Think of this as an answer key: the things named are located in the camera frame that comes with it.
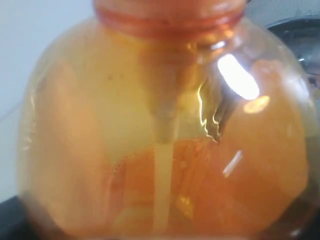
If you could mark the steel mesh strainer basket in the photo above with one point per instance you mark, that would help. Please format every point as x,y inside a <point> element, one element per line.
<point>302,36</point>

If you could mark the orange dish soap pump bottle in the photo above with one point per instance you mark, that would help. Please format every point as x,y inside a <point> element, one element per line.
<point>164,120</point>

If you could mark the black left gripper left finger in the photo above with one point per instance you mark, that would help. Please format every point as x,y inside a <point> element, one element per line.
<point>13,222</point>

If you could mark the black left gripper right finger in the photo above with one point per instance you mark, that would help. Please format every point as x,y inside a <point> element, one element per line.
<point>307,222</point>

